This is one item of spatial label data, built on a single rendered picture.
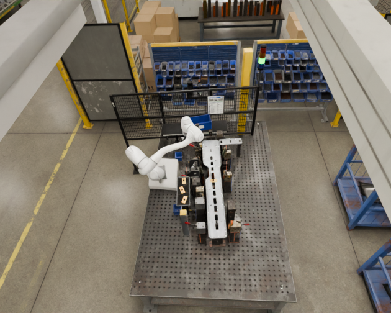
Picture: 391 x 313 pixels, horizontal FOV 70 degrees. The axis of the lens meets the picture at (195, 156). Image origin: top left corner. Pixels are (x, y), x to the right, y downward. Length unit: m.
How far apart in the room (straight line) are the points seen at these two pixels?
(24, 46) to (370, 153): 0.75
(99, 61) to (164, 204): 2.58
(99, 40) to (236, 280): 3.75
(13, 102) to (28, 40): 0.16
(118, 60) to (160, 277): 3.26
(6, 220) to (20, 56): 4.48
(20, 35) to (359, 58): 0.73
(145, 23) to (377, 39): 6.53
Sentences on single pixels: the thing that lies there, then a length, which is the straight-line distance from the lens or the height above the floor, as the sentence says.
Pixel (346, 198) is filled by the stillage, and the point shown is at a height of 0.17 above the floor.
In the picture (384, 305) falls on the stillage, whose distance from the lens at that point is 4.01.
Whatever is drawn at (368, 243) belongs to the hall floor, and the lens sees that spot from 4.45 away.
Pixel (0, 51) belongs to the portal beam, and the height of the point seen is 3.33.
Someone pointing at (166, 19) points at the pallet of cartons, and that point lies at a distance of 7.24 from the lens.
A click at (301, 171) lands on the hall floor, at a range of 4.81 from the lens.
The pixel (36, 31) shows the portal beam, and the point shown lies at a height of 3.32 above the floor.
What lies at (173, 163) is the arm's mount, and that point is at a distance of 3.49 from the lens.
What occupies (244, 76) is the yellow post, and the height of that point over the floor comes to 1.68.
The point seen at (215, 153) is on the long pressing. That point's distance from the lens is 3.52.
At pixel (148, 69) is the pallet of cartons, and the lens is 5.81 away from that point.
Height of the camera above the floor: 3.62
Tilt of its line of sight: 48 degrees down
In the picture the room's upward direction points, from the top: 5 degrees counter-clockwise
